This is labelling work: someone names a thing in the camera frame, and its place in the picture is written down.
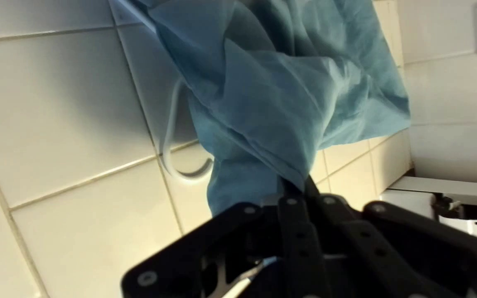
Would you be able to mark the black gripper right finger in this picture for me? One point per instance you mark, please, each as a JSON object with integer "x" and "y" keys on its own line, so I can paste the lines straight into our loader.
{"x": 393, "y": 254}

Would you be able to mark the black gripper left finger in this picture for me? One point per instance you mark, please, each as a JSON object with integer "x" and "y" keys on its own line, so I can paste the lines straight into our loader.
{"x": 249, "y": 237}

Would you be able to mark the blue cloth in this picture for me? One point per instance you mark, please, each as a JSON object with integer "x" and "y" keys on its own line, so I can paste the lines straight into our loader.
{"x": 282, "y": 83}

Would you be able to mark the white plastic clothes hanger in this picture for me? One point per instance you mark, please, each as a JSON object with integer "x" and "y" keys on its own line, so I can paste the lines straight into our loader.
{"x": 186, "y": 174}

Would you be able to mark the white gas stove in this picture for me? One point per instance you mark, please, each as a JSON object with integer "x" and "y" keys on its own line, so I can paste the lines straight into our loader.
{"x": 459, "y": 191}

